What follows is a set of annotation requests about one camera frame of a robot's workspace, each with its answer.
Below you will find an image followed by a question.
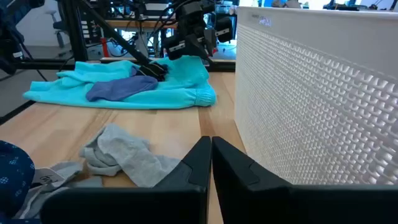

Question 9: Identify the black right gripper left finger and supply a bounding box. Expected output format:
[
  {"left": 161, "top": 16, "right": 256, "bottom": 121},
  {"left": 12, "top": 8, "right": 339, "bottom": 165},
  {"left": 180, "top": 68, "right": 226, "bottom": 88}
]
[{"left": 39, "top": 135, "right": 213, "bottom": 224}]

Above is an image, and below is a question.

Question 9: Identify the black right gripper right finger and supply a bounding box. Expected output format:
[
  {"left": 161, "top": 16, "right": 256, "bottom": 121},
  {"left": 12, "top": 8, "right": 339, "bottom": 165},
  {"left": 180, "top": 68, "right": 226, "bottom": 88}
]
[{"left": 211, "top": 136, "right": 398, "bottom": 224}]

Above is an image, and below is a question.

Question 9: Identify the grey shirt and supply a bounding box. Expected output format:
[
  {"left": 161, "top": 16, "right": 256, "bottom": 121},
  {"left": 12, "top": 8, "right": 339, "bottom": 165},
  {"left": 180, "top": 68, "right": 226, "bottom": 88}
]
[{"left": 14, "top": 123, "right": 183, "bottom": 220}]

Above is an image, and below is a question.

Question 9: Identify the black striped sock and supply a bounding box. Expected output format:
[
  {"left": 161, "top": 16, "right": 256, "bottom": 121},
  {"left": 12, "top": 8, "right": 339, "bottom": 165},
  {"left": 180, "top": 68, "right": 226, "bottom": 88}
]
[{"left": 138, "top": 61, "right": 169, "bottom": 82}]

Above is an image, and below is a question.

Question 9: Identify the turquoise sweater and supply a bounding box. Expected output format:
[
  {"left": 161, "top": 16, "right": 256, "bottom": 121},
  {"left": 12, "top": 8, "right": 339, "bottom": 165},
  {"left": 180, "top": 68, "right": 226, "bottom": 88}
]
[{"left": 22, "top": 55, "right": 218, "bottom": 110}]

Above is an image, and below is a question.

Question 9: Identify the dark navy Puma garment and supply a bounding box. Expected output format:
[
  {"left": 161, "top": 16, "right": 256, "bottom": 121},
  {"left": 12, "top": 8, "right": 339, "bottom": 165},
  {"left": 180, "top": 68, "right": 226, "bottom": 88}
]
[{"left": 0, "top": 139, "right": 36, "bottom": 218}]

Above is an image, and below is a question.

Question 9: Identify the wooden desk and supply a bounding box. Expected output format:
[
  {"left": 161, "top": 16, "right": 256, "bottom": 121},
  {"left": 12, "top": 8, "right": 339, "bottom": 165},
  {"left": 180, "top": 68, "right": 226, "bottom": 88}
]
[{"left": 104, "top": 18, "right": 180, "bottom": 30}]

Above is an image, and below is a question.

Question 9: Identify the red cylinder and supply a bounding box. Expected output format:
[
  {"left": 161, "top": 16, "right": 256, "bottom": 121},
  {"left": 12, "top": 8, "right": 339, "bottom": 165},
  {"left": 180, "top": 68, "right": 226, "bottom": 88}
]
[{"left": 99, "top": 37, "right": 110, "bottom": 58}]

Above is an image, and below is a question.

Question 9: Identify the white plastic laundry basket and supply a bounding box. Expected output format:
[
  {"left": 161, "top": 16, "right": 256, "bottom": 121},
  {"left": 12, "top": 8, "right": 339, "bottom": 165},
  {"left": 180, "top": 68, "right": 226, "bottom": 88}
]
[{"left": 234, "top": 6, "right": 398, "bottom": 187}]

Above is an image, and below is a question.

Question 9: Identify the white office chair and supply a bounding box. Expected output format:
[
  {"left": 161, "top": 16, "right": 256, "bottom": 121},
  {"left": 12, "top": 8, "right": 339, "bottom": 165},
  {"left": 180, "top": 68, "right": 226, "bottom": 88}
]
[{"left": 45, "top": 9, "right": 68, "bottom": 49}]

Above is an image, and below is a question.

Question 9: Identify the black equipment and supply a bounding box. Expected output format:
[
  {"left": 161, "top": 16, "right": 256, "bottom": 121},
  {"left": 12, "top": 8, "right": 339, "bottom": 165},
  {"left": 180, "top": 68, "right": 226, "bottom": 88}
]
[{"left": 0, "top": 0, "right": 46, "bottom": 75}]

